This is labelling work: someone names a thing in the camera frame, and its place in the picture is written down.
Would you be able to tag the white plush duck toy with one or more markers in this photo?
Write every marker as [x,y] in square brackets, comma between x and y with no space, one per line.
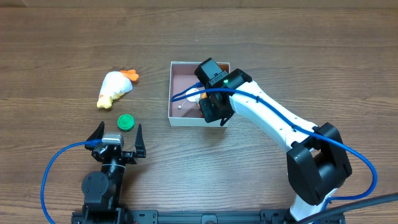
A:
[115,85]

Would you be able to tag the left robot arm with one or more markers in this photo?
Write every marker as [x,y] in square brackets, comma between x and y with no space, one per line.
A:
[102,189]

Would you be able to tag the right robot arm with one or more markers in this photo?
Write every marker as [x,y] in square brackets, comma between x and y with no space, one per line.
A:
[316,169]

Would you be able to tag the green round cap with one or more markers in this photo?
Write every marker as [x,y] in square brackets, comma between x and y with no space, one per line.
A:
[126,122]

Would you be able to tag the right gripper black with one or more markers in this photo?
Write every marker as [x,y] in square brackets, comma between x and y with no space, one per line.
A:
[216,111]

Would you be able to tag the white cardboard box pink inside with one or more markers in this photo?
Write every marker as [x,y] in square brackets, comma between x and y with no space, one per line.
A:
[182,77]

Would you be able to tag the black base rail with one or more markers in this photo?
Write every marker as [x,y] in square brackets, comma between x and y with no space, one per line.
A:
[275,216]

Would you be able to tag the white round rattle drum toy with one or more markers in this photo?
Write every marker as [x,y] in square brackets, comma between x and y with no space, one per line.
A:
[191,99]

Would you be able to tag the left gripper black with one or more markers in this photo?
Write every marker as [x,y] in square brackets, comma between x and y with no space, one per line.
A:
[123,155]

